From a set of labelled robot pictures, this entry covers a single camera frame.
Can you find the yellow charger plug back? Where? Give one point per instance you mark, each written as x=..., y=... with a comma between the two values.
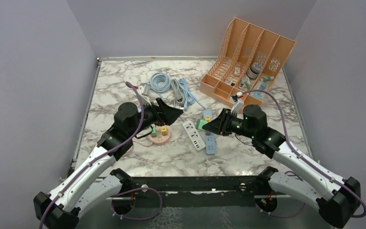
x=164, y=130

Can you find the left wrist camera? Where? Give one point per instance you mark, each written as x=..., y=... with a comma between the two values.
x=144, y=89

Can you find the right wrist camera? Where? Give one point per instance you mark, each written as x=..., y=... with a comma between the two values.
x=237, y=101

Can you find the pink round power strip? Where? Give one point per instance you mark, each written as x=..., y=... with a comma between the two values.
x=160, y=139

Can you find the black mounting rail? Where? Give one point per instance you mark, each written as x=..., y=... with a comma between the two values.
x=187, y=192

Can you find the white power strip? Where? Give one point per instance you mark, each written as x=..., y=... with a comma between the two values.
x=194, y=135

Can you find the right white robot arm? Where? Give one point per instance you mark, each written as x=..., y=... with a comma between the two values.
x=335, y=198

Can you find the orange file organizer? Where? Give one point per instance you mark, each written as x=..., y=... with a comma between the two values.
x=245, y=43

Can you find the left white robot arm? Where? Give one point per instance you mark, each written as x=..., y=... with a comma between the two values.
x=65, y=205

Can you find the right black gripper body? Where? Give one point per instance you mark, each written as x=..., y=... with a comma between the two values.
x=229, y=123

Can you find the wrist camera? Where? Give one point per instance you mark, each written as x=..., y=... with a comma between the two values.
x=237, y=101
x=144, y=89

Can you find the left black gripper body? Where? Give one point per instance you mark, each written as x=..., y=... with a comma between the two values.
x=151, y=116

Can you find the green charger plug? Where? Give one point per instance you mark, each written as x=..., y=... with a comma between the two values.
x=200, y=123
x=153, y=131

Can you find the blue long power strip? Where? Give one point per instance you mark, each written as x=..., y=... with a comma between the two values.
x=210, y=144

